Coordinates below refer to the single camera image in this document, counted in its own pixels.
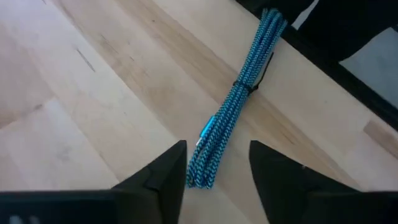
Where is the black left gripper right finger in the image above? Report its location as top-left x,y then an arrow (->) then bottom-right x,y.
249,139 -> 362,224

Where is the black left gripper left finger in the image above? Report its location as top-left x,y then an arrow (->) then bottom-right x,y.
111,139 -> 188,224

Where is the teal braided cable bundle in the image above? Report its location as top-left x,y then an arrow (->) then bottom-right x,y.
185,7 -> 289,190

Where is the black object beside table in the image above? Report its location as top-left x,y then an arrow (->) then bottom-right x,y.
245,0 -> 398,62

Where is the black aluminium table frame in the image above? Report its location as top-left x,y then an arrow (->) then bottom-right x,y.
234,0 -> 398,132

